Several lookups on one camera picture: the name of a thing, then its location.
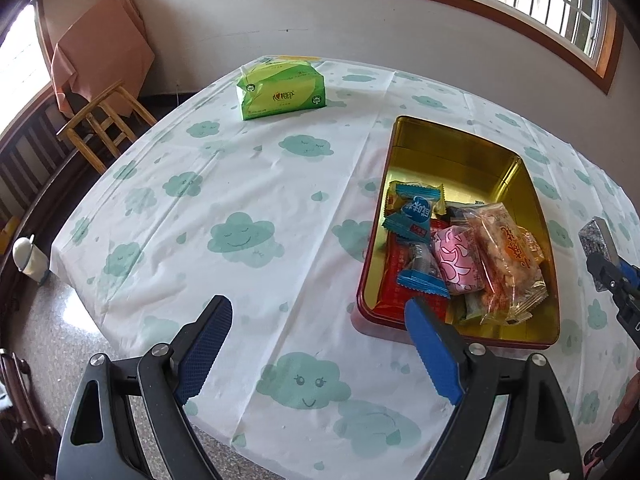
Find blue snack packet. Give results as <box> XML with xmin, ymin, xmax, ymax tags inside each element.
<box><xmin>382</xmin><ymin>195</ymin><xmax>436</xmax><ymax>241</ymax></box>

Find pink cloth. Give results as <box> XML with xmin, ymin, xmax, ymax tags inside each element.
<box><xmin>50</xmin><ymin>0</ymin><xmax>155</xmax><ymax>113</ymax></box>

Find clear candy packet blue ends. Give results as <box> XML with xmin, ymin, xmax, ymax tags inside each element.
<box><xmin>396</xmin><ymin>242</ymin><xmax>451</xmax><ymax>301</ymax></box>

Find silver black snack packet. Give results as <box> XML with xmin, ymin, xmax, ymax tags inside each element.
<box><xmin>578</xmin><ymin>216</ymin><xmax>621</xmax><ymax>292</ymax></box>

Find cloud printed tablecloth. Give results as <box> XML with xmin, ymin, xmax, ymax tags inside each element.
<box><xmin>49</xmin><ymin>55</ymin><xmax>640</xmax><ymax>461</ymax></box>

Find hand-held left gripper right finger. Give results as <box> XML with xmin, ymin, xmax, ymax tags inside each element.
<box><xmin>404</xmin><ymin>297</ymin><xmax>585</xmax><ymax>480</ymax></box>

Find clear orange rice cracker packet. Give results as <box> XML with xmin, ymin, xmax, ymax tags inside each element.
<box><xmin>462</xmin><ymin>202</ymin><xmax>548</xmax><ymax>326</ymax></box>

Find person's right hand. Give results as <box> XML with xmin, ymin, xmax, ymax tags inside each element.
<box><xmin>611</xmin><ymin>358</ymin><xmax>640</xmax><ymax>426</ymax></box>

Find maroon tin box gold inside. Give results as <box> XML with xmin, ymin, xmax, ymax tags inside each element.
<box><xmin>350</xmin><ymin>115</ymin><xmax>561</xmax><ymax>351</ymax></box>

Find dark wooden chair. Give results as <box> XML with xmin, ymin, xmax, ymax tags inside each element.
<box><xmin>0</xmin><ymin>347</ymin><xmax>58</xmax><ymax>480</ymax></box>

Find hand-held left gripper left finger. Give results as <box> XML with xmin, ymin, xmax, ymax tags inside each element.
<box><xmin>56</xmin><ymin>294</ymin><xmax>234</xmax><ymax>480</ymax></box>

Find pink snack packet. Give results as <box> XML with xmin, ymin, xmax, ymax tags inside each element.
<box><xmin>430</xmin><ymin>224</ymin><xmax>486</xmax><ymax>295</ymax></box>

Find green tissue pack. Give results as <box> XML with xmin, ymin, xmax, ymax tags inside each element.
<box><xmin>235</xmin><ymin>57</ymin><xmax>327</xmax><ymax>122</ymax></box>

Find dark wooden bench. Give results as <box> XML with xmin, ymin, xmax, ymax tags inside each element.
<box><xmin>0</xmin><ymin>100</ymin><xmax>76</xmax><ymax>226</ymax></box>

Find large red snack packet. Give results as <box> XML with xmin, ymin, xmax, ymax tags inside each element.
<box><xmin>372</xmin><ymin>217</ymin><xmax>451</xmax><ymax>318</ymax></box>

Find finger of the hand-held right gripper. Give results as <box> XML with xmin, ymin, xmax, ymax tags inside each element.
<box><xmin>619</xmin><ymin>258</ymin><xmax>640</xmax><ymax>288</ymax></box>
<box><xmin>586</xmin><ymin>253</ymin><xmax>626</xmax><ymax>296</ymax></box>

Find small blue orange candy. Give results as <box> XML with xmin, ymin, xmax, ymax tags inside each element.
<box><xmin>389</xmin><ymin>181</ymin><xmax>446</xmax><ymax>211</ymax></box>

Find light wooden stool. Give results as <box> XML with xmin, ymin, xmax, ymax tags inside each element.
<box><xmin>56</xmin><ymin>80</ymin><xmax>158</xmax><ymax>176</ymax></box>

